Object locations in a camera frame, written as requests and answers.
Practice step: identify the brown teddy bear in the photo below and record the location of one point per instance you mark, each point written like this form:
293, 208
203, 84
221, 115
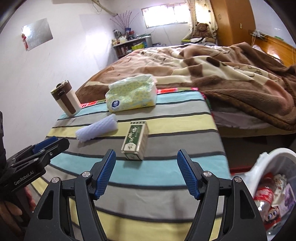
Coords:
202, 34

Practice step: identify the yellow tissue pack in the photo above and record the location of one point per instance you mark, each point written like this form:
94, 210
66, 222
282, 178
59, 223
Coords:
132, 93

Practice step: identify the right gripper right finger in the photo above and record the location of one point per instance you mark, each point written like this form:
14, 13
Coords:
191, 173

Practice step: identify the clear plastic bottle red label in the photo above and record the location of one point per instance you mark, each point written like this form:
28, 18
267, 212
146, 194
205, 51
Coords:
264, 194

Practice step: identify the cluttered shelf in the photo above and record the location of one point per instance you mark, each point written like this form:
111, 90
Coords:
128, 41

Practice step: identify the floral curtain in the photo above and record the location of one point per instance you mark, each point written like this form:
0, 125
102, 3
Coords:
201, 11

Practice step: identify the purple grape juice carton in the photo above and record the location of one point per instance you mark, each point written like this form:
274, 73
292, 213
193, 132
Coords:
287, 202

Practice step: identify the white foam net sleeve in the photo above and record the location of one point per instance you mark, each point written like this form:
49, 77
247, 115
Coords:
97, 129

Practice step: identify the white trash bin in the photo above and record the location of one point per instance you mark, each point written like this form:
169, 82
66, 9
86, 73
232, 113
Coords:
281, 164

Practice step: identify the red soda can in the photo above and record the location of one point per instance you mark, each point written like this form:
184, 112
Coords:
273, 215

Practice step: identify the striped table cloth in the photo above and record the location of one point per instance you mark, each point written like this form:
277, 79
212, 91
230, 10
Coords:
148, 199

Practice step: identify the brown fleece blanket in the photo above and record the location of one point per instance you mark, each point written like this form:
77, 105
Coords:
238, 75

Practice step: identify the left hand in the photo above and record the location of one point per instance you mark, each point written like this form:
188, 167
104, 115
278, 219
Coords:
9, 211

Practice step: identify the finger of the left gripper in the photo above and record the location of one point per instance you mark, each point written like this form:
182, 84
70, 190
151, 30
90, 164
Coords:
53, 150
45, 143

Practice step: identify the orange wooden wardrobe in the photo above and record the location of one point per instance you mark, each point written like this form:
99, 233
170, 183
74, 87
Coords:
235, 21

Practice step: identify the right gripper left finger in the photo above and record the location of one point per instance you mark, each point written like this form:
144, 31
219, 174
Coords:
101, 173

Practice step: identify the green white tall box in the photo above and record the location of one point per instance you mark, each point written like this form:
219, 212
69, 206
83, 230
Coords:
135, 141

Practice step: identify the brown beige travel mug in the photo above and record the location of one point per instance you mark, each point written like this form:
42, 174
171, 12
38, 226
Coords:
66, 97

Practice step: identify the wooden headboard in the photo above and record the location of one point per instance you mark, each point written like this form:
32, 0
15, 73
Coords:
275, 47

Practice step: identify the silver wall mirror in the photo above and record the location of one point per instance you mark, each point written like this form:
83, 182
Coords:
36, 33

